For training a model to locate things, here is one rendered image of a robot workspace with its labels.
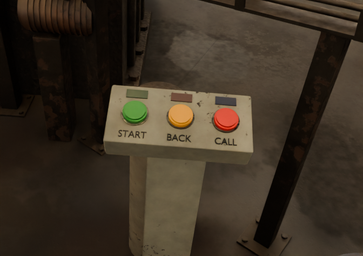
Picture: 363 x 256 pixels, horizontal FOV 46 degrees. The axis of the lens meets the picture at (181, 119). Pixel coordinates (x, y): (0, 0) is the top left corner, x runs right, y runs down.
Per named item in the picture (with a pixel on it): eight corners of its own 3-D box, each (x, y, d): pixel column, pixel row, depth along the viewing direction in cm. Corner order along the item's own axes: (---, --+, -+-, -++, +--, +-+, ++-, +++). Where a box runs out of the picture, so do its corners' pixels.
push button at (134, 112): (124, 104, 71) (123, 98, 69) (148, 106, 71) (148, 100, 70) (121, 125, 69) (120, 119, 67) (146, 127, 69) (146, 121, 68)
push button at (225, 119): (213, 111, 72) (214, 106, 70) (236, 113, 72) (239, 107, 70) (213, 132, 70) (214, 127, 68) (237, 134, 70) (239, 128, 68)
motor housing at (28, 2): (47, 119, 158) (26, -23, 123) (107, 123, 158) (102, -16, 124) (38, 142, 147) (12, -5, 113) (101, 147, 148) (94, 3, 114)
